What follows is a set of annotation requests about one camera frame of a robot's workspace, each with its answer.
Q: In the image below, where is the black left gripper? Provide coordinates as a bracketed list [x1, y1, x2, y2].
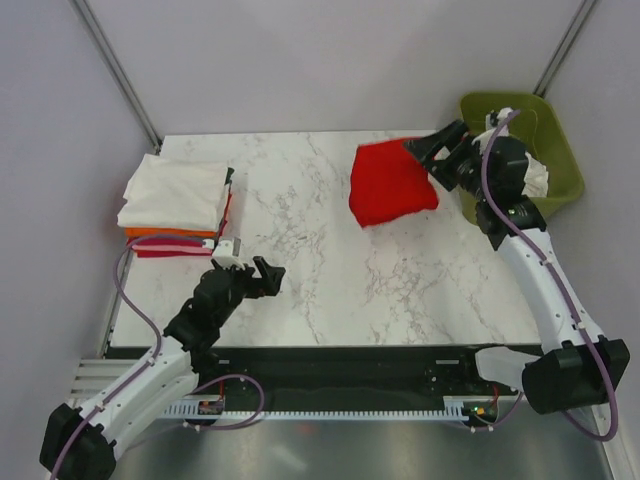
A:
[212, 256, 284, 327]

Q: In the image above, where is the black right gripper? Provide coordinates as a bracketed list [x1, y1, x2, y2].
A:
[403, 118, 494, 202]

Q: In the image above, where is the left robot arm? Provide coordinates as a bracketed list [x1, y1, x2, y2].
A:
[39, 256, 286, 479]

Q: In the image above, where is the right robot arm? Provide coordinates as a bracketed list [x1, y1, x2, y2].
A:
[404, 120, 630, 414]

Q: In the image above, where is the green plastic bin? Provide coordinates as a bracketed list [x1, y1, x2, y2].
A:
[459, 91, 585, 219]

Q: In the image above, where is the white crumpled t shirt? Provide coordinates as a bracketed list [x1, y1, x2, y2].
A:
[473, 128, 549, 198]

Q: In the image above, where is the white folded t shirt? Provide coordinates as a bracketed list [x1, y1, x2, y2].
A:
[117, 154, 229, 227]

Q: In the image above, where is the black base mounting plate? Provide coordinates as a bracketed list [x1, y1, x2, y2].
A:
[200, 345, 516, 411]

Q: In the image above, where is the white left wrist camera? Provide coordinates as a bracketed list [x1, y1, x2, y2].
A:
[212, 237, 244, 269]

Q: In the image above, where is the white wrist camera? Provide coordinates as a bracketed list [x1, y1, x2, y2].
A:
[485, 107, 514, 130]
[212, 237, 244, 269]

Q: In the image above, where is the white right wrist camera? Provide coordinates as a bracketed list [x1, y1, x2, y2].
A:
[485, 107, 514, 130]

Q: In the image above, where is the right aluminium frame post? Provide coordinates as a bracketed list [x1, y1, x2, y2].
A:
[532, 0, 601, 98]

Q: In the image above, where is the aluminium frame post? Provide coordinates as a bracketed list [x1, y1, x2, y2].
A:
[69, 0, 163, 153]
[532, 0, 601, 98]

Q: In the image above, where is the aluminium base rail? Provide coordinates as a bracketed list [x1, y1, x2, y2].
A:
[67, 359, 135, 401]

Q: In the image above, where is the white slotted cable duct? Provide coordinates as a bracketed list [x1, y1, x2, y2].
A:
[159, 397, 497, 422]

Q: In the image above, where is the left aluminium frame post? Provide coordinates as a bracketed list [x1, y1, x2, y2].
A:
[69, 0, 163, 153]

